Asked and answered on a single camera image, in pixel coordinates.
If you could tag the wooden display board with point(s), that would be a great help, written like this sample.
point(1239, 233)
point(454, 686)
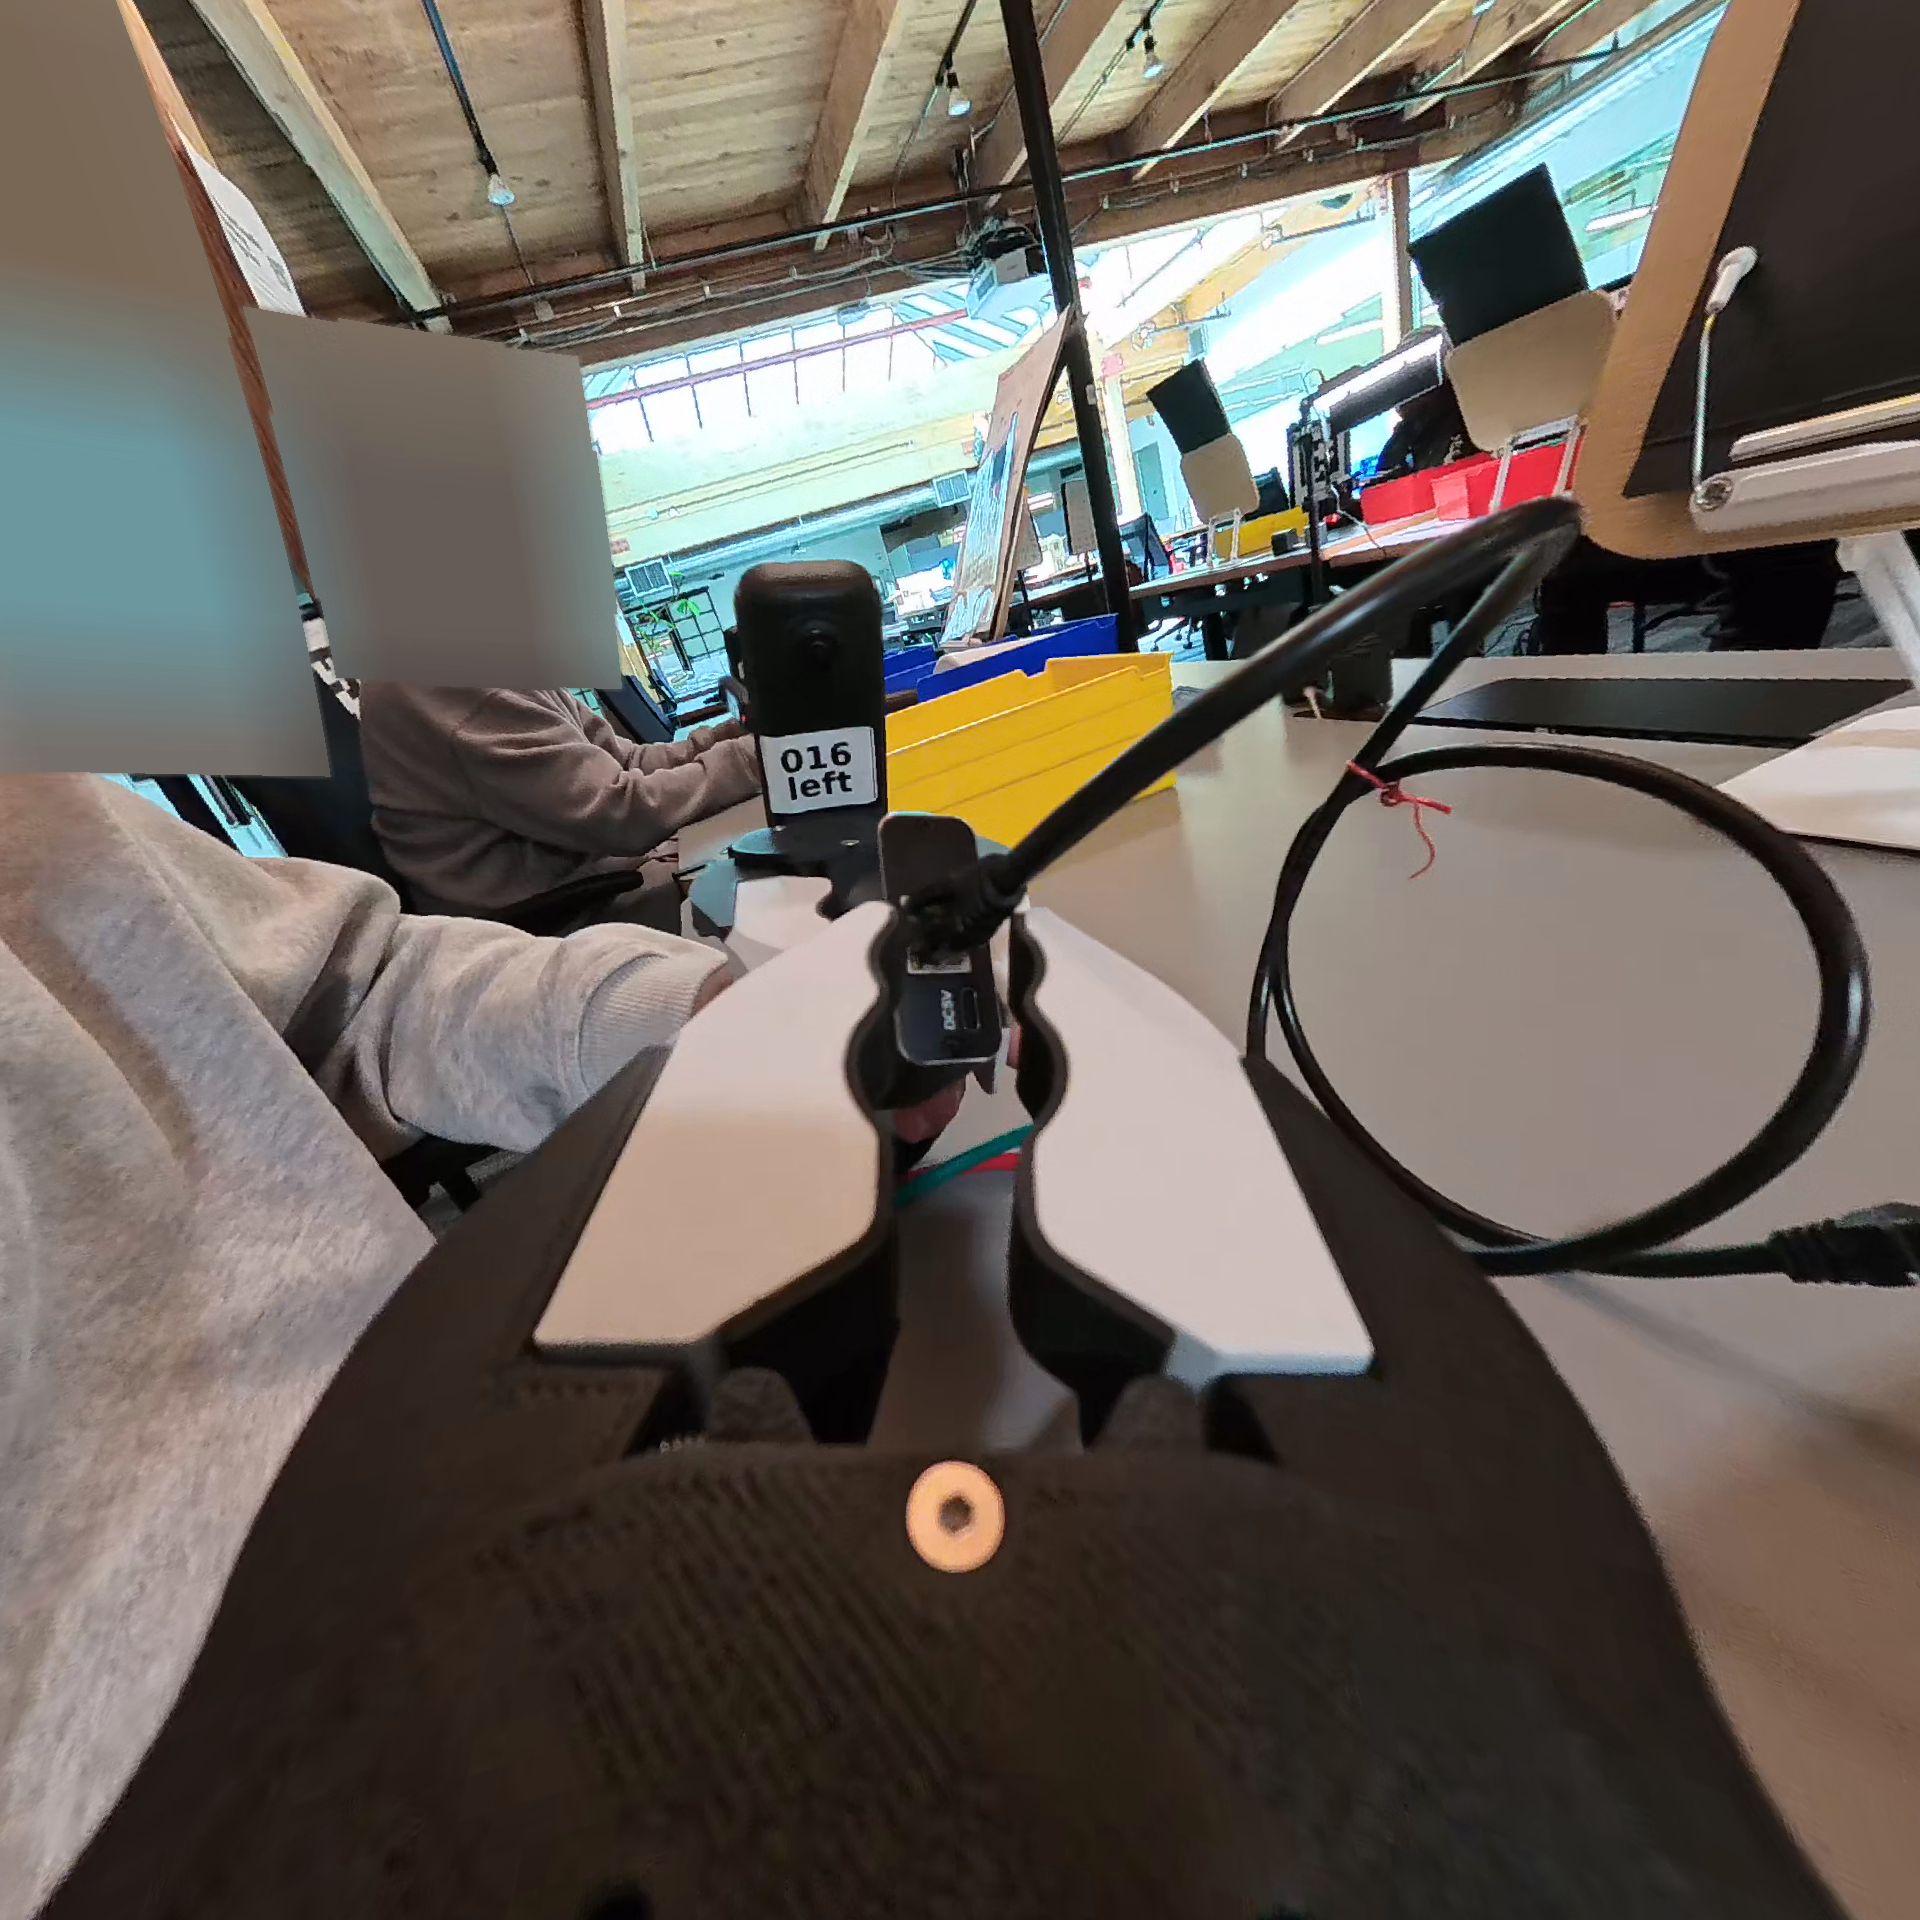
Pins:
point(998, 495)

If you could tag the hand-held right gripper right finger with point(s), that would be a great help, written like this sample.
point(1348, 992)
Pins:
point(1185, 1201)

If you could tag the red twist tie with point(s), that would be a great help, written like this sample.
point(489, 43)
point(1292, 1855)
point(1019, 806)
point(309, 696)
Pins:
point(1403, 797)

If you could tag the red plastic bin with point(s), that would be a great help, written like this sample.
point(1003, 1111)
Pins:
point(1441, 487)

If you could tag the person's left hand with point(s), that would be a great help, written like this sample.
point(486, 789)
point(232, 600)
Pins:
point(932, 1114)

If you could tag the person's left forearm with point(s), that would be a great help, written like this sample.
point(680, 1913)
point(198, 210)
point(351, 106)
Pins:
point(556, 1019)

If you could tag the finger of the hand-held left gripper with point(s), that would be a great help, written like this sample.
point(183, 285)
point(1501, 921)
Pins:
point(781, 921)

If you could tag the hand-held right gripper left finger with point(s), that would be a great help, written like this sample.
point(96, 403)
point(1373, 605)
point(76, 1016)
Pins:
point(750, 1184)

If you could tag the yellow plastic bin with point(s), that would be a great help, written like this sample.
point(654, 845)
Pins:
point(1021, 750)

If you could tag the blue plastic bin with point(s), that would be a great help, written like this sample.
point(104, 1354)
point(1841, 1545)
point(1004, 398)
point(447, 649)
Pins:
point(1051, 642)

